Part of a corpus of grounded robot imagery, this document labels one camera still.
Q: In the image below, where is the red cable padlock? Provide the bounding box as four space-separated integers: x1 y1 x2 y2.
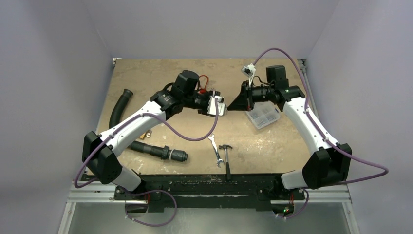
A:
197 75 210 95

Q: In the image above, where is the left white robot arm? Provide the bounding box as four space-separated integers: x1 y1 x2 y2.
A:
80 70 227 199

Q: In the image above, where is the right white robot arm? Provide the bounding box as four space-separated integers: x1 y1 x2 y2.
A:
227 65 352 198

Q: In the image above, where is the clear plastic screw box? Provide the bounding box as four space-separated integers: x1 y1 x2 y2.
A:
246 102 281 129

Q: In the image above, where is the silver wrench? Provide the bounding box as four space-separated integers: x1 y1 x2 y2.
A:
208 134 225 168

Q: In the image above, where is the brass padlock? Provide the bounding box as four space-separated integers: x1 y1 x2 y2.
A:
139 130 152 139

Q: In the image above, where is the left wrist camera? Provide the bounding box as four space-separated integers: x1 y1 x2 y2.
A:
206 96 226 117

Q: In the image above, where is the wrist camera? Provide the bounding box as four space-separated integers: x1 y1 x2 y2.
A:
241 63 256 87
206 96 226 117

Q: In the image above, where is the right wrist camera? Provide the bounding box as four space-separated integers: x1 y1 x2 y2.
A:
241 63 256 87

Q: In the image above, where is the black handled hammer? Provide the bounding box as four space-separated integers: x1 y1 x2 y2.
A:
218 144 233 180

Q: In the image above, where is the black corrugated hose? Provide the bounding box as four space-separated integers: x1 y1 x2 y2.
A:
109 89 189 163

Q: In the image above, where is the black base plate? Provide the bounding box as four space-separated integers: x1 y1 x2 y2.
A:
112 173 307 213

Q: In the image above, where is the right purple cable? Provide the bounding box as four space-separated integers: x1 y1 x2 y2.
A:
253 47 389 220

